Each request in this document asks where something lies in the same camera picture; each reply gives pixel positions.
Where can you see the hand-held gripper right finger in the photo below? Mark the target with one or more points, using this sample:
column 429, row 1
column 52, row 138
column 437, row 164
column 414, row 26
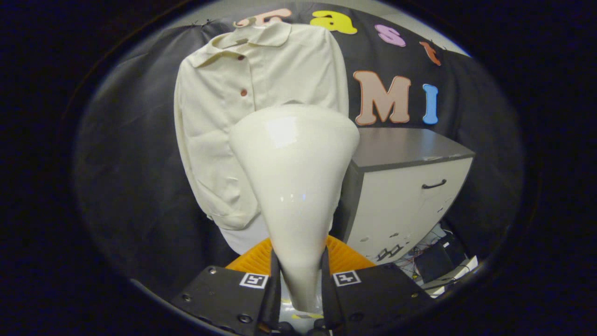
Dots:
column 378, row 296

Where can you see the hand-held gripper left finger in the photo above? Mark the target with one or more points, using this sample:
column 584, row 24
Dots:
column 219, row 296

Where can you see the white garment steamer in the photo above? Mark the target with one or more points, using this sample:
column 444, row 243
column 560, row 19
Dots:
column 294, row 186

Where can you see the cream button-up shirt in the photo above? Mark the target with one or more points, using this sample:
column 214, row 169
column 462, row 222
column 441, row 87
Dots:
column 219, row 130

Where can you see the white mannequin torso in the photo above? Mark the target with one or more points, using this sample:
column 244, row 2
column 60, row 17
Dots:
column 242, row 240

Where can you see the black box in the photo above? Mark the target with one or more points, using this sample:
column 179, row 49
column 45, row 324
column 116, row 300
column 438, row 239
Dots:
column 433, row 263

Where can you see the white flat board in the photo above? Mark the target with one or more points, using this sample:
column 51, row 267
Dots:
column 459, row 270

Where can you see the white cabinet with grey top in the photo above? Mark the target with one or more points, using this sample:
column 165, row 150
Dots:
column 401, row 205

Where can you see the black backdrop cloth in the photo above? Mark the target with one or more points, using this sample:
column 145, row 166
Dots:
column 130, row 186

